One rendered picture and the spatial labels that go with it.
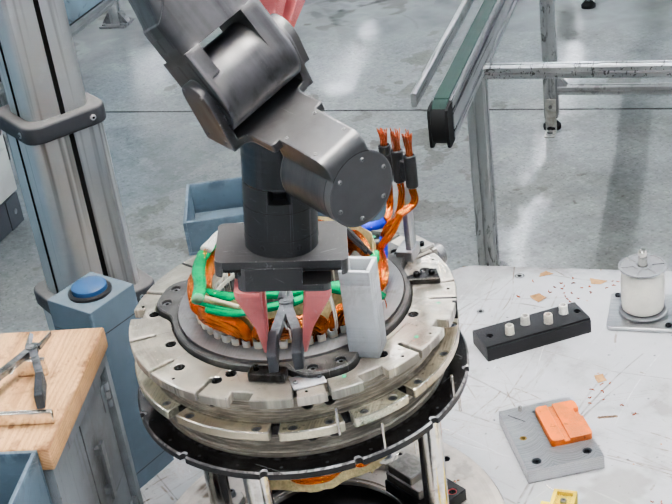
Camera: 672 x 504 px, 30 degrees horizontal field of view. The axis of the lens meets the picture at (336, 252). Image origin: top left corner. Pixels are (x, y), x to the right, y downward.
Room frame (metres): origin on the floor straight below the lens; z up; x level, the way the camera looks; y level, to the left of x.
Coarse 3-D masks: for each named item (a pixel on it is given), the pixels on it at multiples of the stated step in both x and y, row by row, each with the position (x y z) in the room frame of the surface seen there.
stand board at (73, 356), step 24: (0, 336) 1.11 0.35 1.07; (24, 336) 1.11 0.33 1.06; (72, 336) 1.09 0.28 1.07; (96, 336) 1.09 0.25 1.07; (0, 360) 1.07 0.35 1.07; (48, 360) 1.06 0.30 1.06; (72, 360) 1.05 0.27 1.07; (96, 360) 1.06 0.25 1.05; (0, 384) 1.02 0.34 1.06; (24, 384) 1.02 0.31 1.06; (48, 384) 1.01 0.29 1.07; (72, 384) 1.01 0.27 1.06; (0, 408) 0.98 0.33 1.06; (24, 408) 0.98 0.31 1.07; (48, 408) 0.97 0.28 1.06; (72, 408) 0.98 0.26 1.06; (0, 432) 0.94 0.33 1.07; (24, 432) 0.94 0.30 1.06; (48, 432) 0.93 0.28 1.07; (48, 456) 0.91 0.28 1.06
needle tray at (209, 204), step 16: (192, 192) 1.42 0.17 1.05; (208, 192) 1.42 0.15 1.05; (224, 192) 1.42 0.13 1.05; (240, 192) 1.42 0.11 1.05; (192, 208) 1.40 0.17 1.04; (208, 208) 1.42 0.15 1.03; (224, 208) 1.42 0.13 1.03; (240, 208) 1.41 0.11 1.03; (384, 208) 1.31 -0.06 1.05; (192, 224) 1.31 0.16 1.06; (208, 224) 1.32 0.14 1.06; (192, 240) 1.31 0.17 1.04
